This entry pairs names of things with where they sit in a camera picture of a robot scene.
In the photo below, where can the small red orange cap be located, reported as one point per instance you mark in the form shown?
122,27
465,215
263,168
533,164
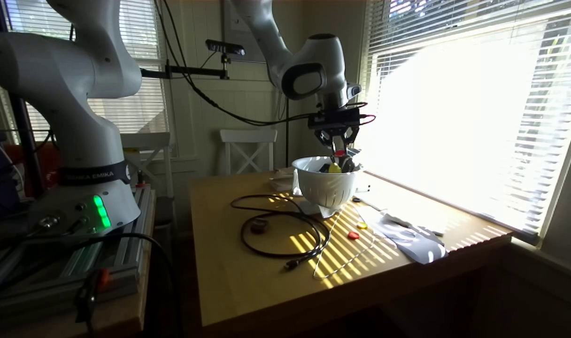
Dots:
351,238

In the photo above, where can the small dark round disc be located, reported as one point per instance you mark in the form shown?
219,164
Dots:
257,228

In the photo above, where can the white ceramic bowl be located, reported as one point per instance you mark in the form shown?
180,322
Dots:
323,189

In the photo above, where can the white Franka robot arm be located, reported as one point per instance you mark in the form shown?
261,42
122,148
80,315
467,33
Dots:
90,144

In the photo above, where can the black camera on boom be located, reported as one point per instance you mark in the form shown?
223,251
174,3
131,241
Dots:
225,46

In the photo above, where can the black spatula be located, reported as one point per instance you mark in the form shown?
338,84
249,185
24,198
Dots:
357,166

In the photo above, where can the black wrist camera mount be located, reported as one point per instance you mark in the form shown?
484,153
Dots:
334,117

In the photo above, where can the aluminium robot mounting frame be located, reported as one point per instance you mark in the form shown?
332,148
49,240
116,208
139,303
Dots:
47,275

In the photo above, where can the black switch box red button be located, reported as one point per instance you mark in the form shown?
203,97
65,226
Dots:
88,301

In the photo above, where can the dark blue bag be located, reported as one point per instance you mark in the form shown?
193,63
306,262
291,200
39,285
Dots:
0,181

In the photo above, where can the white folded cloth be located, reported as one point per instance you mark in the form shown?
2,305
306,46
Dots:
413,245

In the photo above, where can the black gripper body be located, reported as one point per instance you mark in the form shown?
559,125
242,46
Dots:
336,138

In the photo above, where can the black slanted stand pole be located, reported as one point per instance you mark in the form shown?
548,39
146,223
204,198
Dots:
20,125

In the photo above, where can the yellow object among utensils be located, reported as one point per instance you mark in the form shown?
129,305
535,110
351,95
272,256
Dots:
332,168

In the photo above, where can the small white window blinds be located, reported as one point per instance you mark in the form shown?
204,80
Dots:
150,116

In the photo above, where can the large white window blinds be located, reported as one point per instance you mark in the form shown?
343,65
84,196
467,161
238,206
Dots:
473,125

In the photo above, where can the black horizontal boom rod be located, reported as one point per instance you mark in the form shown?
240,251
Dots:
184,71

